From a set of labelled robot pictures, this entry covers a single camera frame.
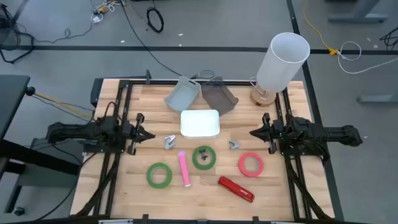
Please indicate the red stapler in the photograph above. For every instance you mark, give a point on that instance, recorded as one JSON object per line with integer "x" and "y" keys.
{"x": 236, "y": 189}

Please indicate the grey plastic bin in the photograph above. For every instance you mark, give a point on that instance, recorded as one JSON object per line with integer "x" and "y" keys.
{"x": 183, "y": 96}

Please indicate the light blue staple remover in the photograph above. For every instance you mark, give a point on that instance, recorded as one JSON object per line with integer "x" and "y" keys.
{"x": 168, "y": 145}

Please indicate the red tape roll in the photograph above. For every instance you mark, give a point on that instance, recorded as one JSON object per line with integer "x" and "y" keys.
{"x": 240, "y": 165}

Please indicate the white plastic bin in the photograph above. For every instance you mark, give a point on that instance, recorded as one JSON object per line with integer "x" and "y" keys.
{"x": 199, "y": 124}

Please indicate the black floor fan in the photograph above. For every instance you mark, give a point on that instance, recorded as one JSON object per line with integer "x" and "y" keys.
{"x": 9, "y": 37}

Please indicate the black knob orange rod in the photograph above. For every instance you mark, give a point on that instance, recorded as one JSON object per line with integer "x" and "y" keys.
{"x": 30, "y": 91}

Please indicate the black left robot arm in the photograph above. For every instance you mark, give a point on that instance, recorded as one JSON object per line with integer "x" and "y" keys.
{"x": 77, "y": 130}

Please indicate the pink marker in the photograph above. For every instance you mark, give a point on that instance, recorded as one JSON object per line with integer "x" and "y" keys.
{"x": 184, "y": 169}

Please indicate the green masking tape roll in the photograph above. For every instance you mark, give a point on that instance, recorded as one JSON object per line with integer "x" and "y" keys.
{"x": 194, "y": 158}
{"x": 149, "y": 175}

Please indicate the white shade table lamp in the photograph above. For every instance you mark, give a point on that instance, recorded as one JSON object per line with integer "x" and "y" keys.
{"x": 283, "y": 62}

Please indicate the purple staple remover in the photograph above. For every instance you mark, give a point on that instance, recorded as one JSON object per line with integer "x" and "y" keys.
{"x": 171, "y": 137}

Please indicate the black desk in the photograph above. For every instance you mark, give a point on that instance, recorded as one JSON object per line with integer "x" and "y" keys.
{"x": 12, "y": 99}

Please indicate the grey desk foot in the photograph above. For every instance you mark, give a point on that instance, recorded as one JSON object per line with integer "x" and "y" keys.
{"x": 379, "y": 99}

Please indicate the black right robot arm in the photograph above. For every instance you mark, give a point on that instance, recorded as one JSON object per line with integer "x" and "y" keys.
{"x": 326, "y": 133}

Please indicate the grey desk leg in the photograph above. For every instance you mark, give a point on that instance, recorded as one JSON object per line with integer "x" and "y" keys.
{"x": 357, "y": 18}

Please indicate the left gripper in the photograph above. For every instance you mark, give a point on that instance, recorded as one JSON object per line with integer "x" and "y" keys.
{"x": 129, "y": 133}

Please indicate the black aluminium table frame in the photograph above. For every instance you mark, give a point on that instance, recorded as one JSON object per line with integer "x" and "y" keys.
{"x": 124, "y": 83}

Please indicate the white power strip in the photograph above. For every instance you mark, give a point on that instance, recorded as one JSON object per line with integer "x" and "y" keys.
{"x": 97, "y": 18}

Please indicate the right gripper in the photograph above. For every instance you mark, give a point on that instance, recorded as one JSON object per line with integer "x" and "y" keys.
{"x": 275, "y": 132}

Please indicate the black table clamp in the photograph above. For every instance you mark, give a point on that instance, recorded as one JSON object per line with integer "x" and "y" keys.
{"x": 145, "y": 217}
{"x": 255, "y": 219}
{"x": 148, "y": 76}

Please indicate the teal white staple remover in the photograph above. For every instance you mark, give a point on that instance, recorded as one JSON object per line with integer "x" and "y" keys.
{"x": 234, "y": 143}

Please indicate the dark translucent plastic bin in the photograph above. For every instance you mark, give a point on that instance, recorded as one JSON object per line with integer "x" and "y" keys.
{"x": 219, "y": 98}

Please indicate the black staple remover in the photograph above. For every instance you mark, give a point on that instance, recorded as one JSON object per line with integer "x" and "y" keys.
{"x": 203, "y": 154}

